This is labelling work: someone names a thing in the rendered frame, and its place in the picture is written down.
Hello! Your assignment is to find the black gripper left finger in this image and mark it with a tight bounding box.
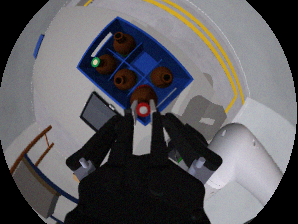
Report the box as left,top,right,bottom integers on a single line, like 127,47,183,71
66,100,138,194

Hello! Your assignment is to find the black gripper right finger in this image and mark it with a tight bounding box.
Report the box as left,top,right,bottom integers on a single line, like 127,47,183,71
148,100,223,196

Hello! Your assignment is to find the dark blue crate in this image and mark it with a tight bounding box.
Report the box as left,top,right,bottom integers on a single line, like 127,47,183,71
76,16,194,112

